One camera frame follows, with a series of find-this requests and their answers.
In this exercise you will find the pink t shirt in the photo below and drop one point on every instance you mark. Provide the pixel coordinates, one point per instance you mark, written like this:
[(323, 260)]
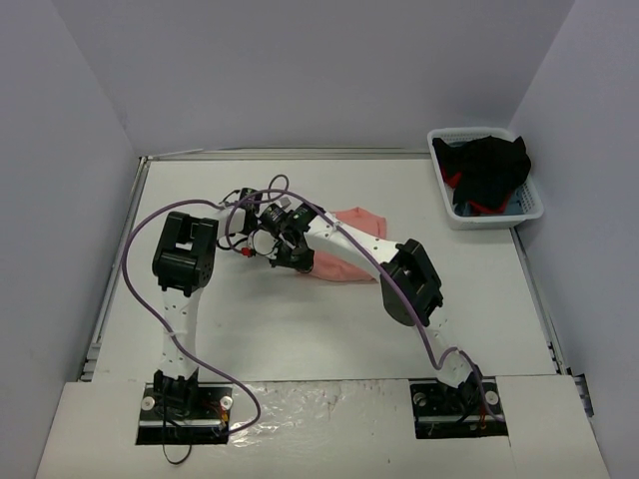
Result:
[(335, 257)]

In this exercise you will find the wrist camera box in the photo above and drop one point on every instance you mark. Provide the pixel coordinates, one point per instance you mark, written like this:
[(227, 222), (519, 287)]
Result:
[(262, 243), (284, 202)]

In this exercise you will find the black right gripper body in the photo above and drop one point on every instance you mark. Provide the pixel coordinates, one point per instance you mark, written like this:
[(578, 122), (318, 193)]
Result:
[(291, 251)]

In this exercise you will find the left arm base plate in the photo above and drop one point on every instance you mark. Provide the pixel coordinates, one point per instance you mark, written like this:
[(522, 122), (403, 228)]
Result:
[(205, 422)]

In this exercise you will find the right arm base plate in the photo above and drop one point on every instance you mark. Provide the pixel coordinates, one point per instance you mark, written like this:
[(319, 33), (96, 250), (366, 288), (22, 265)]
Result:
[(442, 412)]

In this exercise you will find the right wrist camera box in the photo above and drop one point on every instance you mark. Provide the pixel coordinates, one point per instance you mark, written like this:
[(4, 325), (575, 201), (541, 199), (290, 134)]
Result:
[(262, 243)]

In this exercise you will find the black and red clothes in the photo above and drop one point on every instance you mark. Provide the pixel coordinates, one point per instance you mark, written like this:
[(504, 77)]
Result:
[(486, 175)]

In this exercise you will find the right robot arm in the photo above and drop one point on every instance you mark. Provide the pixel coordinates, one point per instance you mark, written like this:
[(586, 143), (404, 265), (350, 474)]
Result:
[(410, 286)]

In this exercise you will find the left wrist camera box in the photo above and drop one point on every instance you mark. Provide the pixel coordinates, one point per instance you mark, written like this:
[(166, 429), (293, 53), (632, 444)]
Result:
[(284, 202)]

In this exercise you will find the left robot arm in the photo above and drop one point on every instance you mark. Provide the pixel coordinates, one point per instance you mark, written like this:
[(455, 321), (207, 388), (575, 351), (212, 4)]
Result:
[(183, 264)]

